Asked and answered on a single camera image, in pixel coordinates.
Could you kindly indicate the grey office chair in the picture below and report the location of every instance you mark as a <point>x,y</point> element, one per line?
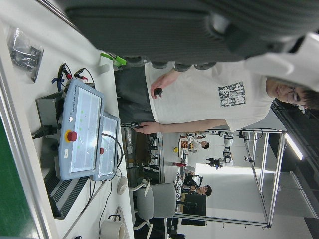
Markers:
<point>162,201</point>

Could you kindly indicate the aluminium frame cage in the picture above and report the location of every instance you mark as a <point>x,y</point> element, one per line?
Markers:
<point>275,175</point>

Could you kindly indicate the green conveyor belt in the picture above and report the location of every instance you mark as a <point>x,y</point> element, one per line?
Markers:
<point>12,186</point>

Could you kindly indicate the plastic bag with black parts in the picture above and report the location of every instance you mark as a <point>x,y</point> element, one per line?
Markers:
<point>23,56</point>

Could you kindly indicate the red black alligator clip lead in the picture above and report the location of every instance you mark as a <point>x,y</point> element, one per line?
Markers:
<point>81,72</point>
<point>65,71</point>

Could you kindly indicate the black finned power unit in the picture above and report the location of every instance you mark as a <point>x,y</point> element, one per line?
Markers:
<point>67,196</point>

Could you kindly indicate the large grey teach pendant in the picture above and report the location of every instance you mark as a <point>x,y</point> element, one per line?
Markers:
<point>82,129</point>

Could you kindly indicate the white computer keyboard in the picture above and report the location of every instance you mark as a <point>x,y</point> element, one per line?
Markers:
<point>127,232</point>

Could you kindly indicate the red bottle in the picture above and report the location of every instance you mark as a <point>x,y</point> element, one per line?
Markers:
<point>178,163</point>

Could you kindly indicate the person in white t-shirt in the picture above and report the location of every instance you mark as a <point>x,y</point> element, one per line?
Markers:
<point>199,99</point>

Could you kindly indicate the grey metal box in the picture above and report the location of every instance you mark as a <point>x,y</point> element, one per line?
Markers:
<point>48,109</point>

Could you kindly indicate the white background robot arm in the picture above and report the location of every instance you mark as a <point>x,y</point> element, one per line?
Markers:
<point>227,159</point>

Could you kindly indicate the ceiling light strip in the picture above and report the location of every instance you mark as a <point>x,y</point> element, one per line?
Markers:
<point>294,147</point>

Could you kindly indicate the distant person in white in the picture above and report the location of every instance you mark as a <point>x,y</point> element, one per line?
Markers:
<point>205,144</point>

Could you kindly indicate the white computer mouse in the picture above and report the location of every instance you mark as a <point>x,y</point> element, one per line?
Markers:
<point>122,184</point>

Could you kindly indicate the white coffee mug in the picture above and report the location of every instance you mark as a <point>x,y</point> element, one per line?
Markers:
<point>112,229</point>

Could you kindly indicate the small black object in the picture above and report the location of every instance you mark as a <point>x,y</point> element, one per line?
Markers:
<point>157,92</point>

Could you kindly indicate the silver metal rod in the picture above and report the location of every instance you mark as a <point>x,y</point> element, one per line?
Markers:
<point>53,10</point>

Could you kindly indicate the small grey teach pendant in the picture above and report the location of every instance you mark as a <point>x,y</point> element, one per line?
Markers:
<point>109,139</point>

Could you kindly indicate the seated person with glasses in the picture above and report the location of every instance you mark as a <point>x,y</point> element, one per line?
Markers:
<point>205,190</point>

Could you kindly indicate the black power plug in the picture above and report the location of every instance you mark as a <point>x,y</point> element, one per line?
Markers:
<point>45,131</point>

